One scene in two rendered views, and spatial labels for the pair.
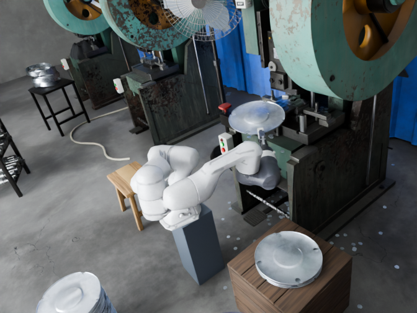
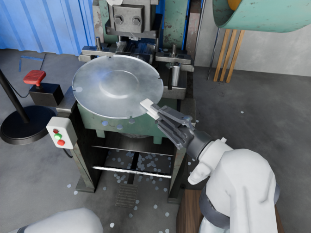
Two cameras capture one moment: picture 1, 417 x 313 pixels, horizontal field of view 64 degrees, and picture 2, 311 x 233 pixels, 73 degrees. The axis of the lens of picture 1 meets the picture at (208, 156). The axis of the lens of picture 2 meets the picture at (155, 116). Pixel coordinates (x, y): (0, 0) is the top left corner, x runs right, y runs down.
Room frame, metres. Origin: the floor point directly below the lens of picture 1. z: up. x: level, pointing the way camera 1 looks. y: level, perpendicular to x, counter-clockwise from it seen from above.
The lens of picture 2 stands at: (1.14, 0.10, 1.22)
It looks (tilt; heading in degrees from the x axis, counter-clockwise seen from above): 46 degrees down; 305
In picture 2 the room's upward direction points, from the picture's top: 3 degrees clockwise
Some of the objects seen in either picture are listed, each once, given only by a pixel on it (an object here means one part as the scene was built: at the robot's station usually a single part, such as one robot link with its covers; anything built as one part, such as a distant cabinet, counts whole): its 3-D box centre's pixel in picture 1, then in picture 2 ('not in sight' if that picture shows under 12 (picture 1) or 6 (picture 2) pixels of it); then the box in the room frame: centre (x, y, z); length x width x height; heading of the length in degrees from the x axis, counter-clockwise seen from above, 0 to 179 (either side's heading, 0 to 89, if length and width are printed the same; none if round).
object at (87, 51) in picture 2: (271, 97); (97, 48); (1.83, -0.44, 0.76); 0.17 x 0.06 x 0.10; 30
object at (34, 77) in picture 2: (225, 110); (38, 83); (1.85, -0.16, 0.72); 0.07 x 0.06 x 0.08; 120
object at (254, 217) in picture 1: (282, 200); (135, 158); (1.61, -0.41, 0.14); 0.59 x 0.10 x 0.05; 120
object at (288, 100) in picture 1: (292, 104); (135, 52); (1.68, -0.52, 0.76); 0.15 x 0.09 x 0.05; 30
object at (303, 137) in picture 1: (293, 117); (136, 68); (1.68, -0.52, 0.68); 0.45 x 0.30 x 0.06; 30
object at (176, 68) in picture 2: (303, 122); (175, 73); (1.47, -0.50, 0.75); 0.03 x 0.03 x 0.10; 30
